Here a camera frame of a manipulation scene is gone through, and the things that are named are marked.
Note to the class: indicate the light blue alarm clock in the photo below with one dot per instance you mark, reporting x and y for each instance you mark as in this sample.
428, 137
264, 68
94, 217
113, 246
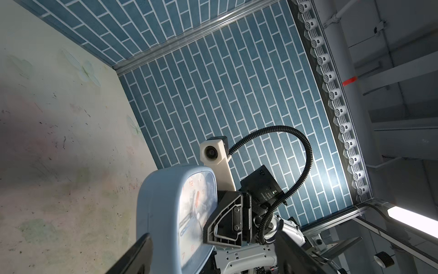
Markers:
173, 206

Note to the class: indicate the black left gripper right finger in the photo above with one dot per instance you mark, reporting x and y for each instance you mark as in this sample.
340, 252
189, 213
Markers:
292, 259

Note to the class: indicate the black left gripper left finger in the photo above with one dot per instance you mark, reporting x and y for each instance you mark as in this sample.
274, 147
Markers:
137, 260

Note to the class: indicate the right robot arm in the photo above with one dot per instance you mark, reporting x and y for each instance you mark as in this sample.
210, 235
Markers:
253, 257

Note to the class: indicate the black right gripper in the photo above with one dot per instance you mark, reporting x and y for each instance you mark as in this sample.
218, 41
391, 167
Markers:
230, 224

